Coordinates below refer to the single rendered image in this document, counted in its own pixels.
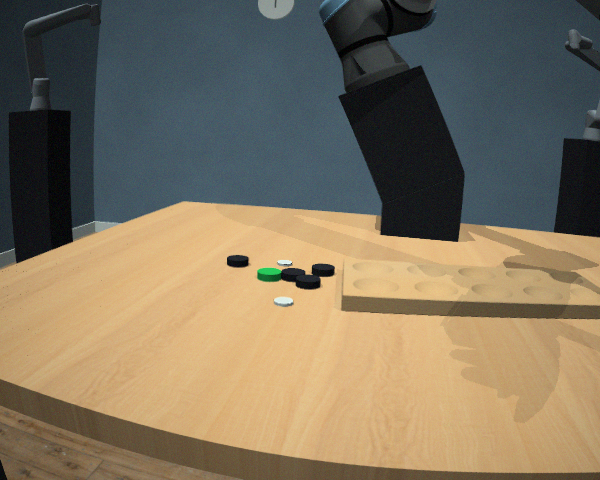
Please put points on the green disc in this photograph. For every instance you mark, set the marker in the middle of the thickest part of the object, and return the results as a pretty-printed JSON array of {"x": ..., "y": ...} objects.
[{"x": 269, "y": 274}]

